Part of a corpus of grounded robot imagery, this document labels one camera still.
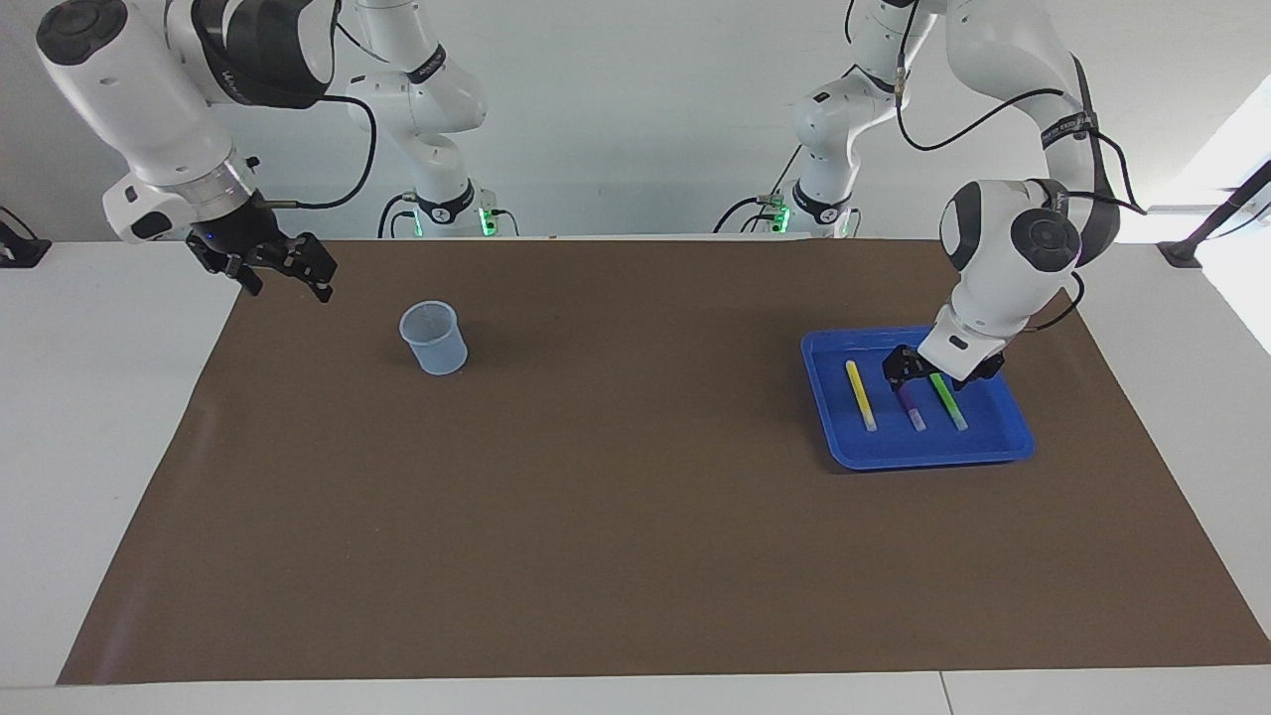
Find black stand with angled pole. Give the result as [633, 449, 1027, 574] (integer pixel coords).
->
[1157, 159, 1271, 269]

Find black base cable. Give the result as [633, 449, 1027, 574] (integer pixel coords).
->
[377, 194, 418, 239]
[713, 195, 785, 235]

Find translucent plastic cup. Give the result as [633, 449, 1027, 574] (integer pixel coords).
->
[399, 301, 469, 376]

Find small black stand base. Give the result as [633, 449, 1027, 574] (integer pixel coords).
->
[0, 207, 53, 269]

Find black right base cable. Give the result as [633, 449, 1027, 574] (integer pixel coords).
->
[377, 194, 418, 239]

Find black left base cable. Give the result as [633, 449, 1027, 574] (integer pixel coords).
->
[713, 195, 785, 235]

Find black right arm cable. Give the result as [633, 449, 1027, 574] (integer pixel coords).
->
[260, 20, 380, 212]

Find yellow highlighter pen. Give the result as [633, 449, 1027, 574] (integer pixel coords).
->
[845, 359, 879, 433]

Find brown table mat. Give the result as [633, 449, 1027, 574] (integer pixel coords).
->
[57, 238, 1271, 686]

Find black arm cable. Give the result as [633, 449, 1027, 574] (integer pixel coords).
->
[260, 20, 380, 212]
[894, 0, 1148, 331]

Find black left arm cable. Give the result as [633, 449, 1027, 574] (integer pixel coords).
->
[894, 0, 1148, 331]

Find green highlighter pen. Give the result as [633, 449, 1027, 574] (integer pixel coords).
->
[928, 372, 969, 432]

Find blue plastic tray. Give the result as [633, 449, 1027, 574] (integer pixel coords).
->
[800, 325, 1038, 472]

